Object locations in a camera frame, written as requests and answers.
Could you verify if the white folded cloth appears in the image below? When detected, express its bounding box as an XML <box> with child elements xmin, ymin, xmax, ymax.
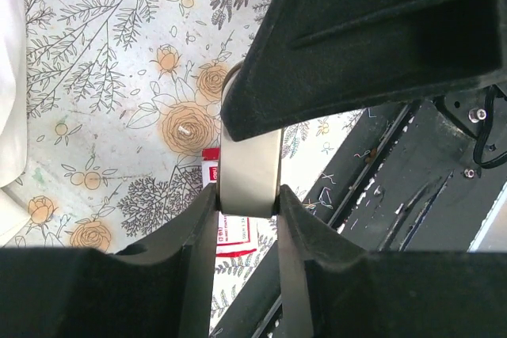
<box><xmin>0</xmin><ymin>0</ymin><xmax>29</xmax><ymax>244</ymax></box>

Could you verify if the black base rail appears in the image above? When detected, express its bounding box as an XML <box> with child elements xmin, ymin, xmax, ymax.
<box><xmin>212</xmin><ymin>85</ymin><xmax>506</xmax><ymax>337</ymax></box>

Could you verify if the floral table mat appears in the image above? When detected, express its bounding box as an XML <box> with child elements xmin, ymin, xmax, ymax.
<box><xmin>7</xmin><ymin>0</ymin><xmax>271</xmax><ymax>253</ymax></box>

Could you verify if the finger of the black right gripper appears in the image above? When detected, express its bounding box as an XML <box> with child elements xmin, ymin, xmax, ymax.
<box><xmin>221</xmin><ymin>0</ymin><xmax>506</xmax><ymax>141</ymax></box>

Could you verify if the brown small stapler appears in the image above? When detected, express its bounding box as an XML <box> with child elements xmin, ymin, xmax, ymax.
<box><xmin>215</xmin><ymin>61</ymin><xmax>284</xmax><ymax>219</ymax></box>

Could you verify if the red white staples box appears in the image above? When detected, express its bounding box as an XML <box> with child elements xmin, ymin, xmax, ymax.
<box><xmin>201</xmin><ymin>147</ymin><xmax>258</xmax><ymax>258</ymax></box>

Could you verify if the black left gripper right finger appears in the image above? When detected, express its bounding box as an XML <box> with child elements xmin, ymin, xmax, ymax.
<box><xmin>277</xmin><ymin>186</ymin><xmax>506</xmax><ymax>337</ymax></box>

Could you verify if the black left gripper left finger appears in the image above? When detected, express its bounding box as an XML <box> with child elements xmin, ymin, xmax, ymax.
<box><xmin>1</xmin><ymin>185</ymin><xmax>218</xmax><ymax>337</ymax></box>

